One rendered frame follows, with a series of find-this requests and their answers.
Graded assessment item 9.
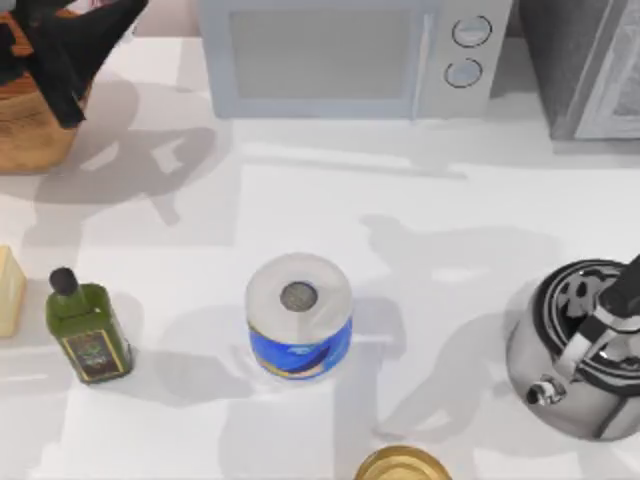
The pale yellow box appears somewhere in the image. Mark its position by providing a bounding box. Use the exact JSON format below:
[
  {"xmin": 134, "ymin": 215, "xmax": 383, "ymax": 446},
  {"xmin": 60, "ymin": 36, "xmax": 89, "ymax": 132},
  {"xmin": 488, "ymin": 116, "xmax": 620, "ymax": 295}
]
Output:
[{"xmin": 0, "ymin": 244, "xmax": 28, "ymax": 338}]

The microwave oven door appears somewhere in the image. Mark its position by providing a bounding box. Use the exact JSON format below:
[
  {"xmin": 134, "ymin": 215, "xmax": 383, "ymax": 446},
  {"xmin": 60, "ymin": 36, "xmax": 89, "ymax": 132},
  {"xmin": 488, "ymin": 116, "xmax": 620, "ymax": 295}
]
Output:
[{"xmin": 198, "ymin": 0, "xmax": 432, "ymax": 120}]

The green bottle with black cap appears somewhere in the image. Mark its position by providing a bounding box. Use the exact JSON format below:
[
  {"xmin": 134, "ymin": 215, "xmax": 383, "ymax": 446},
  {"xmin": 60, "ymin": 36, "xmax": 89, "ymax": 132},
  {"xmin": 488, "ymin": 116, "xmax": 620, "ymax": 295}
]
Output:
[{"xmin": 45, "ymin": 267, "xmax": 136, "ymax": 386}]

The pale microwave oven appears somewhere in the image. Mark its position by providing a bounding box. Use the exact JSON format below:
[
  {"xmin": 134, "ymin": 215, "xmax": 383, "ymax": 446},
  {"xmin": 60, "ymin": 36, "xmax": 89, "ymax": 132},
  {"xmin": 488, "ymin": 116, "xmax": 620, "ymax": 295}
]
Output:
[{"xmin": 196, "ymin": 0, "xmax": 515, "ymax": 122}]

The paper roll in blue wrapper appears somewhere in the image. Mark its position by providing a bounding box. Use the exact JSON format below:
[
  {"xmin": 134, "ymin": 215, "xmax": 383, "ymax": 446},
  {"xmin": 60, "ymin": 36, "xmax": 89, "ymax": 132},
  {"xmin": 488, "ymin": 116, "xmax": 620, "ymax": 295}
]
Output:
[{"xmin": 244, "ymin": 251, "xmax": 354, "ymax": 384}]

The round microwave knob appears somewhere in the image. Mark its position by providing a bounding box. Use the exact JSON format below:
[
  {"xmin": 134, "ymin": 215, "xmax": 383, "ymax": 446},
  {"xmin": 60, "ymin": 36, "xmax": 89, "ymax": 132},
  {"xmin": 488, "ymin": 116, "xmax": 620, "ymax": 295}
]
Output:
[
  {"xmin": 443, "ymin": 56, "xmax": 485, "ymax": 90},
  {"xmin": 451, "ymin": 13, "xmax": 494, "ymax": 49}
]

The pale grey cabinet door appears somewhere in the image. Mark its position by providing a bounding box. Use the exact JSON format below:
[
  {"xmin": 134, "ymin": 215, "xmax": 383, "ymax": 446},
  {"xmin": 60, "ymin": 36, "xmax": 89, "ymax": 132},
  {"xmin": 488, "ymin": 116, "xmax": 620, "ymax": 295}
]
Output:
[{"xmin": 573, "ymin": 0, "xmax": 640, "ymax": 140}]

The silver kettle with black handle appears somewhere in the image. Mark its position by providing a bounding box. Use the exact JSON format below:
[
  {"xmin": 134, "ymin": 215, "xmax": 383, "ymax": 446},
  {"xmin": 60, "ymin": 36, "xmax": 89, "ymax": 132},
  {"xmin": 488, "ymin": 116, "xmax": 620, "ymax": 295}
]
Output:
[{"xmin": 504, "ymin": 253, "xmax": 640, "ymax": 444}]

